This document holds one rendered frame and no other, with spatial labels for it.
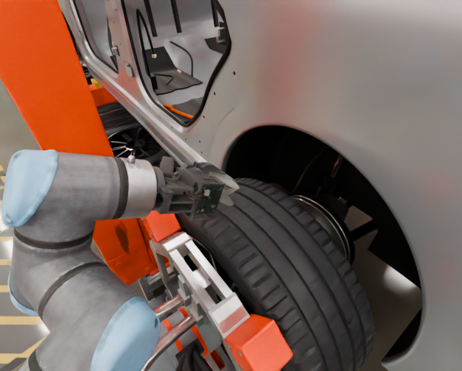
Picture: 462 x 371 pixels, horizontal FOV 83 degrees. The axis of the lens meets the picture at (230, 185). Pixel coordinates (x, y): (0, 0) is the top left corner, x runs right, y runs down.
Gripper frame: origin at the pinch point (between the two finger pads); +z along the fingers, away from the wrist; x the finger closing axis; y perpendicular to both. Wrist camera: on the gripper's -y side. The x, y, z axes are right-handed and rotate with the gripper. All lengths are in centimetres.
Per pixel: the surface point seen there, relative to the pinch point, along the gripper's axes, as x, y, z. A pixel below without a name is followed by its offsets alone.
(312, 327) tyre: -18.2, 25.3, 8.2
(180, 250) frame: -19.1, -4.1, -4.5
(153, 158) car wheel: -40, -133, 51
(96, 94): -18, -238, 37
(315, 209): -7.4, 0.7, 41.0
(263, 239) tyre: -8.3, 9.4, 5.3
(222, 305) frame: -20.2, 12.6, -4.1
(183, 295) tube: -29.5, -0.1, -3.1
